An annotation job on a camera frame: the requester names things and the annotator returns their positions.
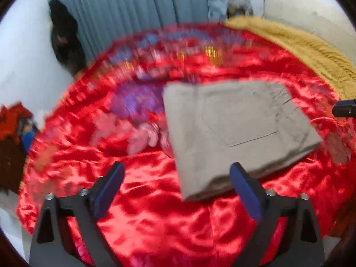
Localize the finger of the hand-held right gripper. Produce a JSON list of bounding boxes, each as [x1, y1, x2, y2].
[[333, 99, 356, 118]]

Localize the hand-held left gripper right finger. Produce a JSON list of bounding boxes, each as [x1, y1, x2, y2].
[[229, 162, 326, 267]]

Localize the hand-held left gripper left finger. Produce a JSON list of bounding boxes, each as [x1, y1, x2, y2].
[[29, 161, 125, 267]]

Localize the beige pants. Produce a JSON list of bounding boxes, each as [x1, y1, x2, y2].
[[162, 79, 324, 202]]

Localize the red floral satin bedspread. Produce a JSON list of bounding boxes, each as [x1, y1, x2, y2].
[[16, 22, 356, 267]]

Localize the mustard yellow knit blanket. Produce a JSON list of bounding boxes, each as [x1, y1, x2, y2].
[[224, 16, 356, 101]]

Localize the cream pillow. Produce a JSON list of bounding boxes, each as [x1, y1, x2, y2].
[[263, 0, 356, 64]]

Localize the brown wooden cabinet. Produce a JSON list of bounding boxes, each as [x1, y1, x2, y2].
[[0, 138, 30, 195]]

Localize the pile of clothes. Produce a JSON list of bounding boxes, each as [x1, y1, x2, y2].
[[0, 102, 39, 154]]

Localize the striped crumpled clothes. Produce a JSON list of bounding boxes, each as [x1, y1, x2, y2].
[[207, 0, 254, 20]]

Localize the black hanging bag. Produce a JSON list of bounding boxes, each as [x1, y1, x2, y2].
[[48, 0, 87, 77]]

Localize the grey-blue curtain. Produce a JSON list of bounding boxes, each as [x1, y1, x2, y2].
[[52, 0, 241, 64]]

